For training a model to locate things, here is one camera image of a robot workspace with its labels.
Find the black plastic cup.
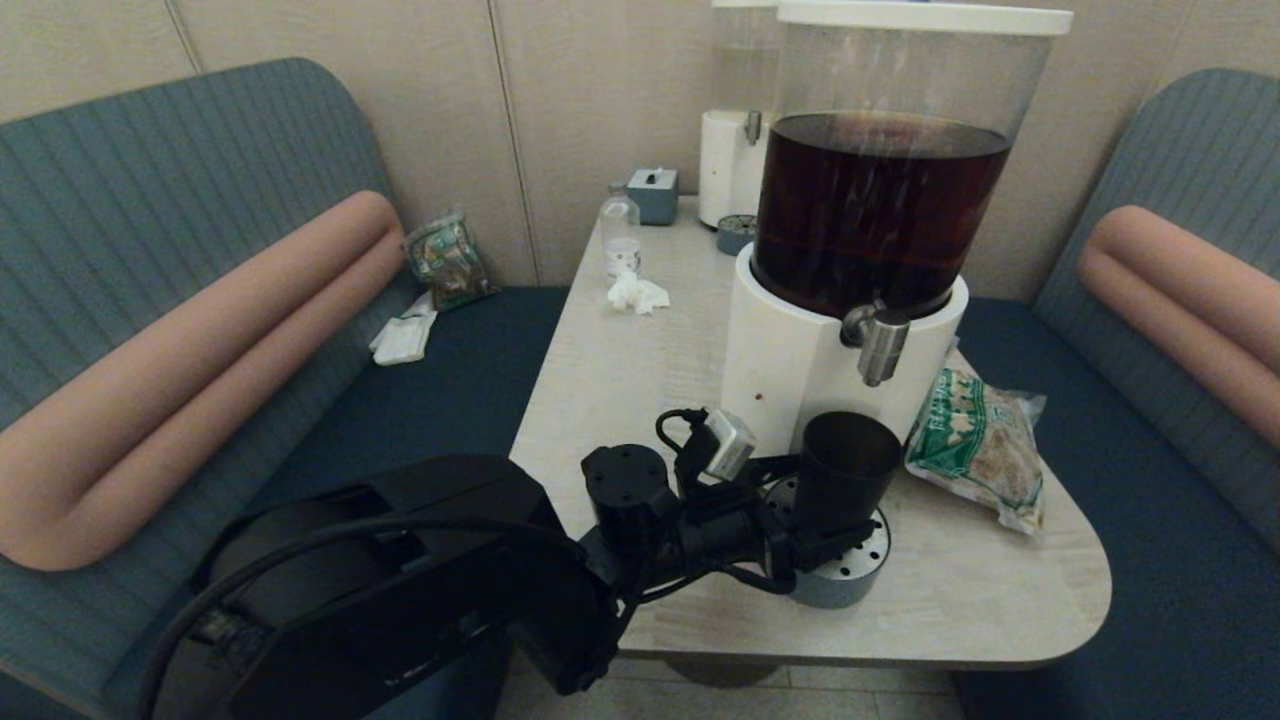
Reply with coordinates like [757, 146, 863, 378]
[793, 411, 904, 561]

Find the blue perforated steel drip tray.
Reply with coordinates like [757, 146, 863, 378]
[765, 475, 892, 609]

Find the large dark tea dispenser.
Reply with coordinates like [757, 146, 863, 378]
[720, 2, 1074, 481]

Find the green grain snack bag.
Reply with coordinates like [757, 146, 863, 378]
[905, 352, 1047, 536]

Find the crumpled white tissue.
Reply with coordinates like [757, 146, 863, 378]
[607, 270, 671, 316]

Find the small blue drip tray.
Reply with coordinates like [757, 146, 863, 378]
[716, 213, 759, 256]

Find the clear plastic bottle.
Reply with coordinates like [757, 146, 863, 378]
[600, 183, 641, 277]

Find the blue tissue box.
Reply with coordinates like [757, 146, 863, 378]
[627, 168, 680, 226]

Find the rear white drink dispenser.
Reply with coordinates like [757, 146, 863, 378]
[698, 0, 786, 229]

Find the teal upholstered booth bench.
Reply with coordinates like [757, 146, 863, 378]
[950, 68, 1280, 720]
[0, 57, 571, 720]

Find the white napkin pack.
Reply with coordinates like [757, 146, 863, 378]
[369, 291, 439, 367]

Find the brown green snack bag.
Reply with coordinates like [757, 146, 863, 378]
[403, 212, 498, 312]

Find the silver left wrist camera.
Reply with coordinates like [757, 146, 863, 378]
[676, 408, 758, 493]

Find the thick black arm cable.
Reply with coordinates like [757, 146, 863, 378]
[135, 512, 591, 720]

